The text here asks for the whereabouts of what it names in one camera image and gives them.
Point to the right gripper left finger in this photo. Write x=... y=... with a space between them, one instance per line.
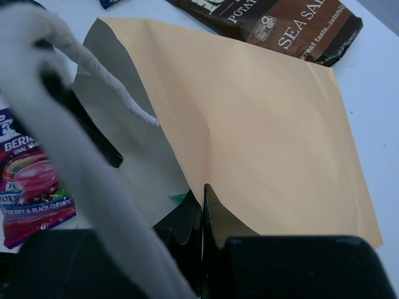
x=182 y=233

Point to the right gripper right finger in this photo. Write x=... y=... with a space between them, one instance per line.
x=219 y=224

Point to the teal Fox's mint bag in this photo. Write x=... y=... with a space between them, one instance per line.
x=178 y=198

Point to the brown paper bag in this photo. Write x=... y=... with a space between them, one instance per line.
x=268 y=133

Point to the purple Fox's candy bag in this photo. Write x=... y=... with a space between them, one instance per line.
x=33 y=197

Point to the dark brown snack packet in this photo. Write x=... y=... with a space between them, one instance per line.
x=318 y=31

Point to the blue white snack packet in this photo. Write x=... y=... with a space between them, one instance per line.
x=108 y=3

